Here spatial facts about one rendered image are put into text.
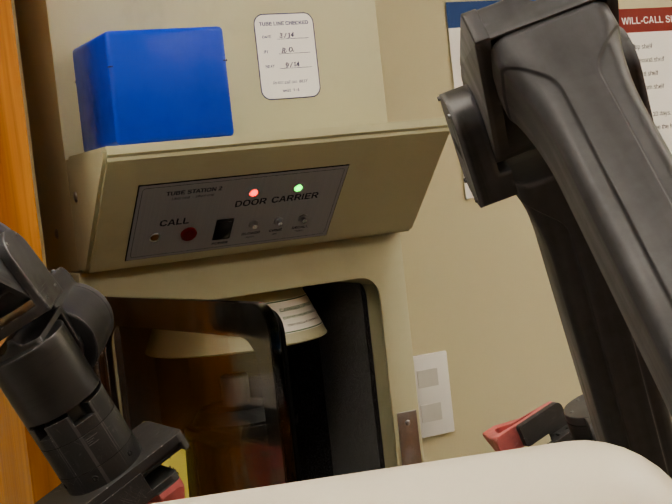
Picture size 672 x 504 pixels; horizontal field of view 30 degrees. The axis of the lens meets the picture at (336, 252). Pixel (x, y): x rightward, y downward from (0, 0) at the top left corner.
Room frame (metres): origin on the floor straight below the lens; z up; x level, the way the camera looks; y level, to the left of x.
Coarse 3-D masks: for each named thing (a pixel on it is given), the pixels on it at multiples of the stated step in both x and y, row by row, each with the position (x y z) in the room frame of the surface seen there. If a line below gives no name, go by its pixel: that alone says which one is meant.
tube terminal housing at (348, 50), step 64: (64, 0) 1.08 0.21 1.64; (128, 0) 1.11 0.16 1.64; (192, 0) 1.13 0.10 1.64; (256, 0) 1.16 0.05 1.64; (320, 0) 1.19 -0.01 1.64; (64, 64) 1.08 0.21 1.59; (256, 64) 1.16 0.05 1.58; (320, 64) 1.19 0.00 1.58; (64, 128) 1.08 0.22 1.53; (256, 128) 1.15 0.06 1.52; (64, 192) 1.09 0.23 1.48; (64, 256) 1.11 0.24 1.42; (256, 256) 1.15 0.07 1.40; (320, 256) 1.18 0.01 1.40; (384, 256) 1.21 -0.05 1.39; (384, 320) 1.20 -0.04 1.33; (384, 384) 1.23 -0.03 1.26; (384, 448) 1.23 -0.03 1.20
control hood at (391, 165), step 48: (144, 144) 0.99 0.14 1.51; (192, 144) 1.00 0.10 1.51; (240, 144) 1.02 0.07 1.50; (288, 144) 1.04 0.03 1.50; (336, 144) 1.07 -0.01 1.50; (384, 144) 1.09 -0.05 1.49; (432, 144) 1.12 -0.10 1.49; (96, 192) 1.00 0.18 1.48; (384, 192) 1.14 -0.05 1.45; (96, 240) 1.03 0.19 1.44; (288, 240) 1.13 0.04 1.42; (336, 240) 1.16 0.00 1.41
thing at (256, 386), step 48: (144, 336) 0.97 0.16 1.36; (192, 336) 0.90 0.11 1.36; (240, 336) 0.84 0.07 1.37; (144, 384) 0.98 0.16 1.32; (192, 384) 0.91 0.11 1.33; (240, 384) 0.84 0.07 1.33; (192, 432) 0.92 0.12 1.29; (240, 432) 0.85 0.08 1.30; (288, 432) 0.81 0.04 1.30; (192, 480) 0.93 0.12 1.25; (240, 480) 0.86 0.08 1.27; (288, 480) 0.80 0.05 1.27
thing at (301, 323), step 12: (300, 288) 1.23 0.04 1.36; (240, 300) 1.18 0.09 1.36; (252, 300) 1.18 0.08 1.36; (264, 300) 1.18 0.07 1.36; (276, 300) 1.19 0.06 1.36; (288, 300) 1.20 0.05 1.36; (300, 300) 1.21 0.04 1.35; (288, 312) 1.19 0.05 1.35; (300, 312) 1.20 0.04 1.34; (312, 312) 1.22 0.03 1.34; (288, 324) 1.18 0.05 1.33; (300, 324) 1.19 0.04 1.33; (312, 324) 1.21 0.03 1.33; (288, 336) 1.18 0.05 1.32; (300, 336) 1.19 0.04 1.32; (312, 336) 1.20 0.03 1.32
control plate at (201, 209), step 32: (160, 192) 1.02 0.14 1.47; (192, 192) 1.03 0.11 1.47; (224, 192) 1.05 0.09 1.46; (288, 192) 1.08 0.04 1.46; (320, 192) 1.10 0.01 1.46; (160, 224) 1.05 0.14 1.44; (192, 224) 1.06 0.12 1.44; (288, 224) 1.11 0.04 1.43; (320, 224) 1.13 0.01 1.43; (128, 256) 1.06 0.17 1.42; (160, 256) 1.07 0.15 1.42
